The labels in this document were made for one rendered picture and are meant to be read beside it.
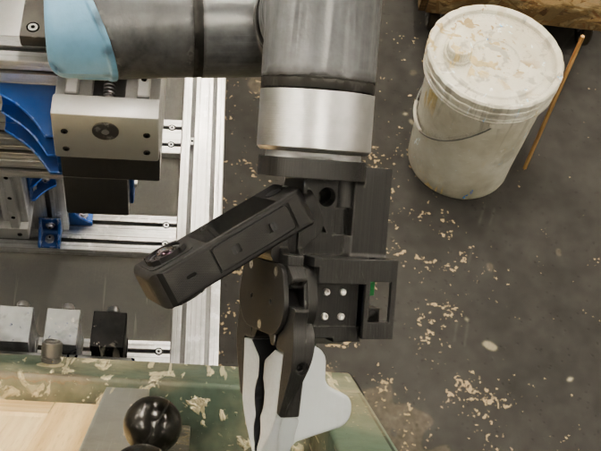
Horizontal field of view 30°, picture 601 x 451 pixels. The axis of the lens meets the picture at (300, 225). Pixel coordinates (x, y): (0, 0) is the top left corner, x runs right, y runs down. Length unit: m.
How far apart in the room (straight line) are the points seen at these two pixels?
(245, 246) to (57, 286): 1.53
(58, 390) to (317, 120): 0.71
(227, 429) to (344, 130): 0.69
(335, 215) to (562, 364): 1.79
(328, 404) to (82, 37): 0.30
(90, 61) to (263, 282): 0.20
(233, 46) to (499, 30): 1.76
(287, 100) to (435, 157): 1.88
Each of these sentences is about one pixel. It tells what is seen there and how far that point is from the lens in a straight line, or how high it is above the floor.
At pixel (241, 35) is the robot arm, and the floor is 1.52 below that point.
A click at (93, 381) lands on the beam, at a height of 0.91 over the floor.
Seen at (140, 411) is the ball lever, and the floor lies 1.43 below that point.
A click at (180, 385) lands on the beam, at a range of 1.32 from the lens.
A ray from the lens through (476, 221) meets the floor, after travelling 2.64.
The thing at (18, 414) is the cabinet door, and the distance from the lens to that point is 1.28.
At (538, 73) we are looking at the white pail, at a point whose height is 0.36.
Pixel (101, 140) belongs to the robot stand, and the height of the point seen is 0.94.
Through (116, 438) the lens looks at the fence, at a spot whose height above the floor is 1.08.
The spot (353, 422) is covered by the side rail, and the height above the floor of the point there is 1.03.
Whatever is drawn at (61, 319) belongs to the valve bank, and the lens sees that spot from 1.53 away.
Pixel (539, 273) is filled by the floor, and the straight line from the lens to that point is 2.60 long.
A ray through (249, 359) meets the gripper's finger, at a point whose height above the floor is 1.43.
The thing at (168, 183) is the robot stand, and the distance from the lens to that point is 2.33.
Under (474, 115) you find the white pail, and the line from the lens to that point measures 2.39.
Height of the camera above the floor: 2.10
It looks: 56 degrees down
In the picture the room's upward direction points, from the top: 11 degrees clockwise
